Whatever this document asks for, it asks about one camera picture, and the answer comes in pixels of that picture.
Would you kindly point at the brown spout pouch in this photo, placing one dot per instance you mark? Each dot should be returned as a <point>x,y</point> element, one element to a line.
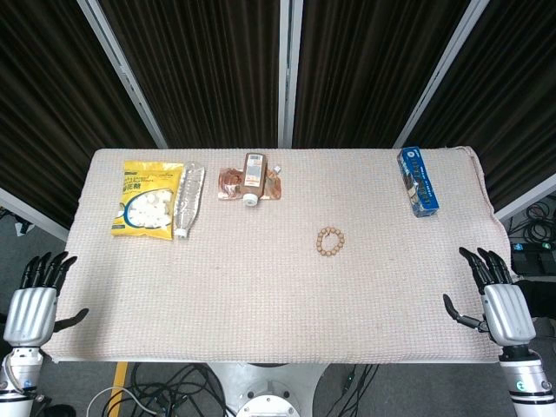
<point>230,187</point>

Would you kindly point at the yellow floor tape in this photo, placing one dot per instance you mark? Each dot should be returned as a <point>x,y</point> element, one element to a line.
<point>118,386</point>

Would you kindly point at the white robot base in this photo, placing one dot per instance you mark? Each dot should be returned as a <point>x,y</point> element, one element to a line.
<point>267,391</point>

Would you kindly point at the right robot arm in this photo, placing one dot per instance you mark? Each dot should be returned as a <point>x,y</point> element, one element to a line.
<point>525,378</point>

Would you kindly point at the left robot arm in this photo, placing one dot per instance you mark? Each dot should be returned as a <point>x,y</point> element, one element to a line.
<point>17,378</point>

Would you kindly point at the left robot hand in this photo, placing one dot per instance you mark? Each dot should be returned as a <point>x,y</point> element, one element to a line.
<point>30,310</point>

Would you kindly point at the clear plastic bottle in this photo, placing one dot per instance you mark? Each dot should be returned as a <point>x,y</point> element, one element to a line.
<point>189,197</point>

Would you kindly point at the blue carton box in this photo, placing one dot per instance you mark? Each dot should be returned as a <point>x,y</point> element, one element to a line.
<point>417,182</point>

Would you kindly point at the yellow snack bag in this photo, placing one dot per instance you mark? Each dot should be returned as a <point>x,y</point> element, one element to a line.
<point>145,200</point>

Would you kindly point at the beige woven table cloth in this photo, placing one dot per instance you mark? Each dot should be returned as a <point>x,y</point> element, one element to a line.
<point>278,295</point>

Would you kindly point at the brown sauce bottle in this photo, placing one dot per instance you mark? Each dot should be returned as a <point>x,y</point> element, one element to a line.
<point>253,178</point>

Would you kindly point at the grey partition post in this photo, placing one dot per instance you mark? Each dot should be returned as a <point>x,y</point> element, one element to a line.
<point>289,74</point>
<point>438,74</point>
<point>126,74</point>

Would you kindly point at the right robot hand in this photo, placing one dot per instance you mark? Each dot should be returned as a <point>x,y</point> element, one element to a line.
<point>506,310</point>

